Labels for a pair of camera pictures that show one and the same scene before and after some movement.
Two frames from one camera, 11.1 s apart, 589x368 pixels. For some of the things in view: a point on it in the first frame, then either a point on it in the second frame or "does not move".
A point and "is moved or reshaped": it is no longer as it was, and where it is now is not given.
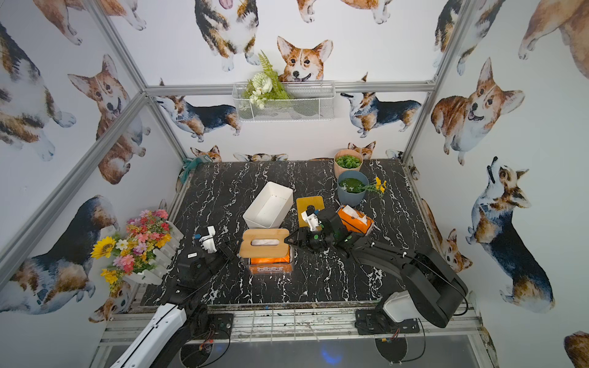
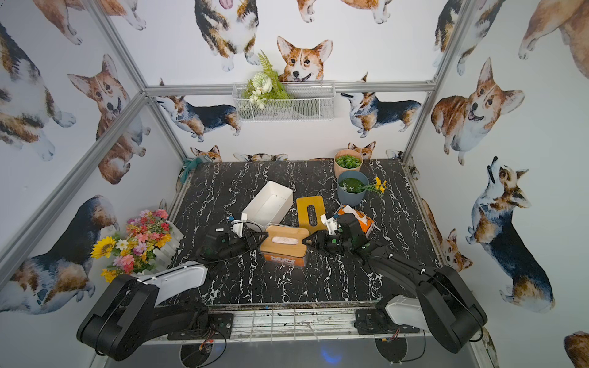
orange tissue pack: x=272 y=260 is moved or reshaped
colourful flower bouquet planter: x=142 y=251 does not move
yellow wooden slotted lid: x=302 y=204 does not move
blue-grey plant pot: x=352 y=186 does not move
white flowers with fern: x=264 y=85 does not move
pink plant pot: x=346 y=160 does not move
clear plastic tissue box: x=272 y=266 -> x=274 y=258
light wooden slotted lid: x=247 y=250 is moved or reshaped
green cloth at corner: x=189 y=165 does not move
